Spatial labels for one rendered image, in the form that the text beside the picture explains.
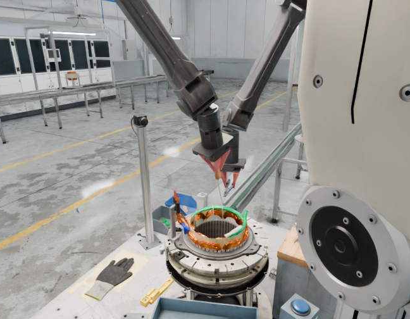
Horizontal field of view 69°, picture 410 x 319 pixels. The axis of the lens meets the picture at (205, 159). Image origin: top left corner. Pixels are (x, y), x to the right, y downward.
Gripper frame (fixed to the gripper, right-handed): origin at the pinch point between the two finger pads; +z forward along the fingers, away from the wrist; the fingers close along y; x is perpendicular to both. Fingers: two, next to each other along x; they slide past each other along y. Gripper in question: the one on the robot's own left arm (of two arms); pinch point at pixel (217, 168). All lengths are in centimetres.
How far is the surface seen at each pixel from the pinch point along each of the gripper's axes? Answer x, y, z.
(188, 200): -54, -24, 68
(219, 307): 18.1, 24.6, 18.8
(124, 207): -194, -35, 175
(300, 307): 32.5, 10.9, 23.1
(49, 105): -786, -167, 263
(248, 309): 23.8, 20.4, 19.1
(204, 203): -8.1, 0.9, 18.9
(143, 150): -47.1, -4.6, 15.4
